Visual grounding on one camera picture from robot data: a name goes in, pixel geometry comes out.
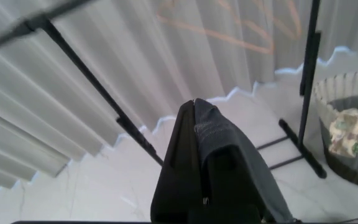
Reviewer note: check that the cream printed garment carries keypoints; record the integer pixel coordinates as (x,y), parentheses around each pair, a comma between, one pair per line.
(346,130)

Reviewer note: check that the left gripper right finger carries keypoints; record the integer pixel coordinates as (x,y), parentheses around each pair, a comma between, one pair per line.
(228,186)

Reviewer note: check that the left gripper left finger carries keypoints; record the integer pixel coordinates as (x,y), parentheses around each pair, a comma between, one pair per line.
(179,174)

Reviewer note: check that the white curtain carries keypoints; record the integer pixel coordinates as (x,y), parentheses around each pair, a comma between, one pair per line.
(135,62)

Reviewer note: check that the black clothes rack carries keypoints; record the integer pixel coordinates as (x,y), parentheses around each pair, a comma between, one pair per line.
(82,68)

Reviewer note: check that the white laundry basket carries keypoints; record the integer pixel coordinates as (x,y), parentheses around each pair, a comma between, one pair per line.
(331,90)

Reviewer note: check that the pink clothes hanger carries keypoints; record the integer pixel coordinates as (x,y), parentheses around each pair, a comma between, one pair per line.
(213,33)
(297,26)

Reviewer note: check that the dark grey t-shirt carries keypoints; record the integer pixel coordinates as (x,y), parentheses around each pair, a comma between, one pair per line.
(216,130)

